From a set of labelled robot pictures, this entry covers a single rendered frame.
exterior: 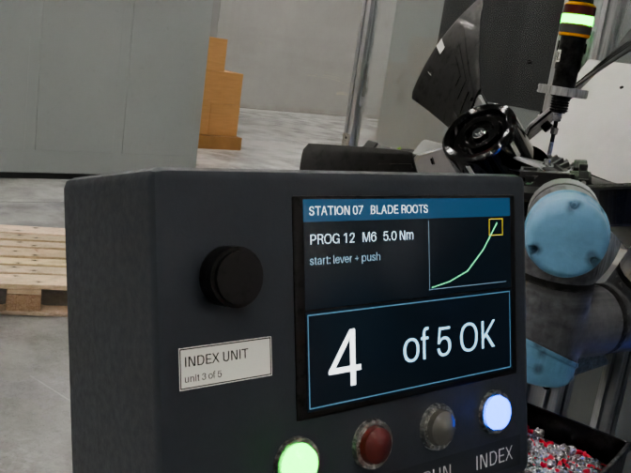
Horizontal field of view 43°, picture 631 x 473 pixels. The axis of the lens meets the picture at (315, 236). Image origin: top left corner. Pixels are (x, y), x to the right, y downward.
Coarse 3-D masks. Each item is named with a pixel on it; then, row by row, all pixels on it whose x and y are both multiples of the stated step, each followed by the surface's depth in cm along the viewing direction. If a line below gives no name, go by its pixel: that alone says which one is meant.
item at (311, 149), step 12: (312, 144) 142; (312, 156) 141; (324, 156) 139; (336, 156) 137; (348, 156) 136; (360, 156) 135; (372, 156) 133; (384, 156) 132; (396, 156) 131; (408, 156) 130; (300, 168) 142; (312, 168) 140; (324, 168) 138; (336, 168) 137; (348, 168) 136; (360, 168) 134; (372, 168) 133; (384, 168) 132; (396, 168) 131; (408, 168) 129
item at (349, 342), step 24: (312, 312) 40; (336, 312) 41; (360, 312) 42; (312, 336) 40; (336, 336) 41; (360, 336) 42; (312, 360) 40; (336, 360) 41; (360, 360) 42; (312, 384) 40; (336, 384) 41; (360, 384) 42; (312, 408) 40
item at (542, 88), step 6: (558, 42) 115; (558, 48) 115; (540, 84) 114; (546, 84) 112; (540, 90) 113; (546, 90) 112; (552, 90) 112; (558, 90) 111; (564, 90) 111; (570, 90) 111; (576, 90) 111; (582, 90) 112; (564, 96) 111; (570, 96) 111; (576, 96) 111; (582, 96) 112
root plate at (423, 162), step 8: (424, 152) 129; (432, 152) 128; (440, 152) 128; (416, 160) 130; (424, 160) 129; (440, 160) 128; (416, 168) 130; (424, 168) 129; (432, 168) 129; (440, 168) 128; (448, 168) 128
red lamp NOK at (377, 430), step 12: (372, 420) 42; (360, 432) 42; (372, 432) 42; (384, 432) 42; (360, 444) 42; (372, 444) 42; (384, 444) 42; (360, 456) 42; (372, 456) 42; (384, 456) 42; (372, 468) 42
